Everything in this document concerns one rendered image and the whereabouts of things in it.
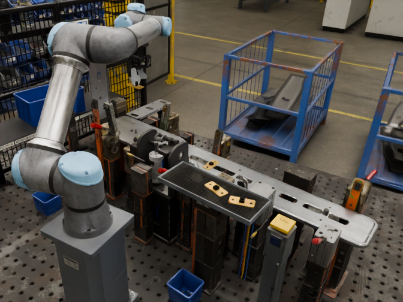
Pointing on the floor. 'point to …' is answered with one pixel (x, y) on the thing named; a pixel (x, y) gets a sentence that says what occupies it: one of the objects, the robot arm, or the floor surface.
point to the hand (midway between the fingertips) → (135, 82)
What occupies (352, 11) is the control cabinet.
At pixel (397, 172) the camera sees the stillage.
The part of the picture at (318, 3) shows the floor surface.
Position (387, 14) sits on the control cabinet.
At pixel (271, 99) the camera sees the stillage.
